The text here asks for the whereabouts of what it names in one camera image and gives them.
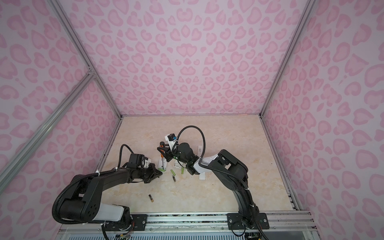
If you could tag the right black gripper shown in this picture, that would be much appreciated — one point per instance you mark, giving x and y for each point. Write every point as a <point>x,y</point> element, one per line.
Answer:
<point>168,154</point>

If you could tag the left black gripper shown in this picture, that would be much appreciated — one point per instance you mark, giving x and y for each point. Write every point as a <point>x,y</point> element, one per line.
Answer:
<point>153,174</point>

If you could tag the white air conditioner remote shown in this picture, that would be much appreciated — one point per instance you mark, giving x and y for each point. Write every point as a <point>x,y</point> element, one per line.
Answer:
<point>162,163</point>

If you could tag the orange handled screwdriver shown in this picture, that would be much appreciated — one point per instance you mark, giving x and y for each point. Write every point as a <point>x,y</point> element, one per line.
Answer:
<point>162,148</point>

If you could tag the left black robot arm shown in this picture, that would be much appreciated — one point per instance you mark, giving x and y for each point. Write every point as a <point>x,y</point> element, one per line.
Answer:
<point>80,202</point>

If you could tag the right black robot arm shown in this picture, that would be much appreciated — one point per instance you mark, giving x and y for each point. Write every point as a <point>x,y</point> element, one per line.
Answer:
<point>231,172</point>

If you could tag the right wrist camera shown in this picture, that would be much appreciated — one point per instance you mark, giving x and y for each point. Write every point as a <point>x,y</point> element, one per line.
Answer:
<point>172,141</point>

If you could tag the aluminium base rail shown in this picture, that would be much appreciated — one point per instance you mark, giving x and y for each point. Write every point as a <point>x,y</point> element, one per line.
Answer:
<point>276,225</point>

